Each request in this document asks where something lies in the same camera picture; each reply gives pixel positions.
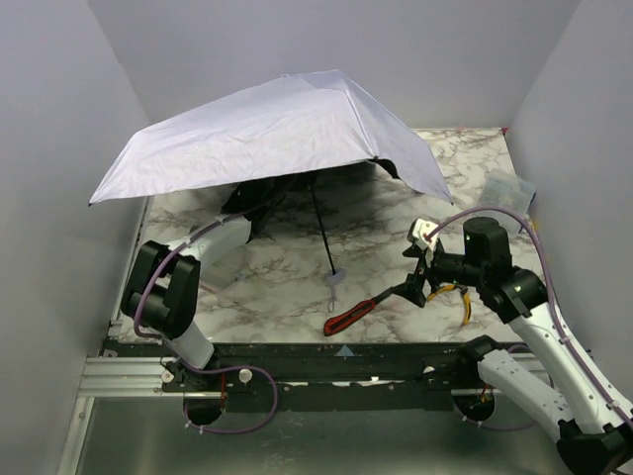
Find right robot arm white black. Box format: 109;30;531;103
405;217;632;474

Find aluminium frame rail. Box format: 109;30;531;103
78;353;555;397

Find yellow handled pliers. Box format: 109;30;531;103
426;282;474;326

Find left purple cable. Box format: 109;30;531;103
133;202;280;435

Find pink zippered umbrella case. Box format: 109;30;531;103
199;246;249;293

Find red black utility knife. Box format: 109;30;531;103
322;288;393;337

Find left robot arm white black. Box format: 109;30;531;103
120;174;298;370

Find lavender folding umbrella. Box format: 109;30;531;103
87;68;455;314

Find purple cable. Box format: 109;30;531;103
428;206;633;432
133;202;280;435

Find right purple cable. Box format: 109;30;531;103
428;206;633;432

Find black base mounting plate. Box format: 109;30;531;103
101;338;515;412

